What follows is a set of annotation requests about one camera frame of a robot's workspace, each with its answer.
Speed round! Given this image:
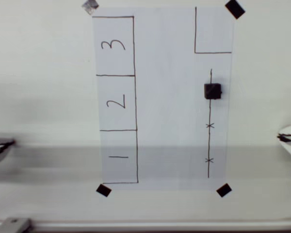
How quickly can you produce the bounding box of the black cube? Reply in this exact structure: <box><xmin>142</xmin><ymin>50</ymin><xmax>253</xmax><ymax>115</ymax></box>
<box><xmin>204</xmin><ymin>83</ymin><xmax>223</xmax><ymax>100</ymax></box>

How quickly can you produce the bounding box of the black tape piece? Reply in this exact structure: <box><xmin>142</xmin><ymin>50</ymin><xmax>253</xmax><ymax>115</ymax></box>
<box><xmin>96</xmin><ymin>183</ymin><xmax>112</xmax><ymax>197</ymax></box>
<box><xmin>215</xmin><ymin>183</ymin><xmax>233</xmax><ymax>198</ymax></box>
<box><xmin>225</xmin><ymin>0</ymin><xmax>246</xmax><ymax>19</ymax></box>

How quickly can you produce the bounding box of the white paper sheet with drawings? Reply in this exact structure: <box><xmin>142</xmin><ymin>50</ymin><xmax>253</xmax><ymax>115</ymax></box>
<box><xmin>91</xmin><ymin>6</ymin><xmax>235</xmax><ymax>191</ymax></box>

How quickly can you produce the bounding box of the grey tape piece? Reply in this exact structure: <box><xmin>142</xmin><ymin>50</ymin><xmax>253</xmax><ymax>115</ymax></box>
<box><xmin>81</xmin><ymin>0</ymin><xmax>99</xmax><ymax>16</ymax></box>

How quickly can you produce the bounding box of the grey metal table rail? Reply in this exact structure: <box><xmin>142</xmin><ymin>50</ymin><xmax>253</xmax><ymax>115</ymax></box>
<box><xmin>0</xmin><ymin>219</ymin><xmax>291</xmax><ymax>233</ymax></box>

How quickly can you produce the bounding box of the grey metal bracket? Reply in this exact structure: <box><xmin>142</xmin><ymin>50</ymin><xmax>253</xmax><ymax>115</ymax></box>
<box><xmin>0</xmin><ymin>217</ymin><xmax>33</xmax><ymax>233</ymax></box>

